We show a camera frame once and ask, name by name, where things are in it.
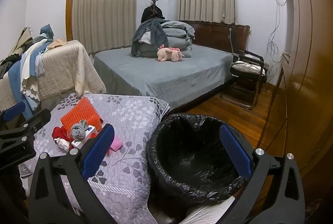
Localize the dark clothes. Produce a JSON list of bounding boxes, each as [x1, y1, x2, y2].
[[0, 54, 21, 79]]

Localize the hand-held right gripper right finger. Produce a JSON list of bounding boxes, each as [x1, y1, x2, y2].
[[219, 124, 305, 224]]

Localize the black folding chair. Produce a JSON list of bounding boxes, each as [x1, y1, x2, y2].
[[220, 50, 268, 109]]

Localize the red sock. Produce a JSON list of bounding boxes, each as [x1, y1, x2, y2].
[[51, 125, 75, 145]]

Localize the beige quilt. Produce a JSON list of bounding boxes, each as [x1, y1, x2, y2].
[[0, 39, 107, 111]]

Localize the bin with black bag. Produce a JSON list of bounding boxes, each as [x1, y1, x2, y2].
[[146, 113, 254, 200]]

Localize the white striped cloth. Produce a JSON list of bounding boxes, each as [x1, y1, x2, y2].
[[179, 195, 236, 224]]

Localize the grey knotted cloth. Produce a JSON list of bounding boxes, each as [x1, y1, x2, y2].
[[71, 120, 89, 141]]

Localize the pink plush toy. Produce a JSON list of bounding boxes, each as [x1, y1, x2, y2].
[[157, 44, 185, 62]]

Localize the blue white scalloped blanket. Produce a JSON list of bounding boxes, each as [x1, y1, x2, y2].
[[8, 24, 55, 111]]

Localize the white tissue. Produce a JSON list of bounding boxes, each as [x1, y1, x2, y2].
[[54, 138, 71, 152]]

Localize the dark hanging coat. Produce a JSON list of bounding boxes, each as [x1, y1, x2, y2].
[[141, 4, 165, 24]]

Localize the dark grey fleece blanket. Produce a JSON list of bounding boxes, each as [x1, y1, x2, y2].
[[131, 18, 169, 56]]

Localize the dark wooden headboard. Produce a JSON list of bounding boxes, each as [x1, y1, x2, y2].
[[179, 20, 251, 54]]

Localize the bed with grey sheet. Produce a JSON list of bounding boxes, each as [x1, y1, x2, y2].
[[94, 43, 235, 107]]

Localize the olive cloth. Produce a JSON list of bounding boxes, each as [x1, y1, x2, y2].
[[8, 27, 34, 58]]

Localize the wooden window frame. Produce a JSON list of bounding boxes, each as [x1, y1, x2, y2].
[[66, 0, 76, 42]]

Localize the peach cloth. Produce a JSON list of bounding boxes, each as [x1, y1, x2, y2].
[[47, 38, 68, 51]]

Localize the small white box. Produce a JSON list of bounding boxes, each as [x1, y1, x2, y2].
[[70, 125, 98, 149]]

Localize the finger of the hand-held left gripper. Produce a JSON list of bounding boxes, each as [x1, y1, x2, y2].
[[0, 109, 52, 148], [0, 102, 27, 126]]

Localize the brown wooden wardrobe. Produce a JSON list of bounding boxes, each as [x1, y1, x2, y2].
[[260, 0, 333, 188]]

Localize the white charging cable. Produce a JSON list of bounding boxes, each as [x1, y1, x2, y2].
[[228, 27, 236, 54]]

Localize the grey floral quilt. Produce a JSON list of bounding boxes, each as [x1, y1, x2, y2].
[[19, 94, 171, 224]]

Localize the folded grey duvets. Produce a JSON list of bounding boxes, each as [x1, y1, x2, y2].
[[138, 20, 195, 58]]

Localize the pink face mask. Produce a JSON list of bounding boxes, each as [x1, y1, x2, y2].
[[105, 134, 123, 155]]

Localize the wooden coat rack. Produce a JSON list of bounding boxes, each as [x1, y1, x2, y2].
[[149, 0, 160, 19]]

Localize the orange spiky mat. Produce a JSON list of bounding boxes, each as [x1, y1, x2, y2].
[[60, 98, 103, 133]]

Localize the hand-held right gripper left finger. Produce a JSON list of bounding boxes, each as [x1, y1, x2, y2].
[[28, 124, 123, 224]]

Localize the white chair cushion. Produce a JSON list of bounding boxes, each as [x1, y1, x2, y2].
[[231, 61, 266, 75]]

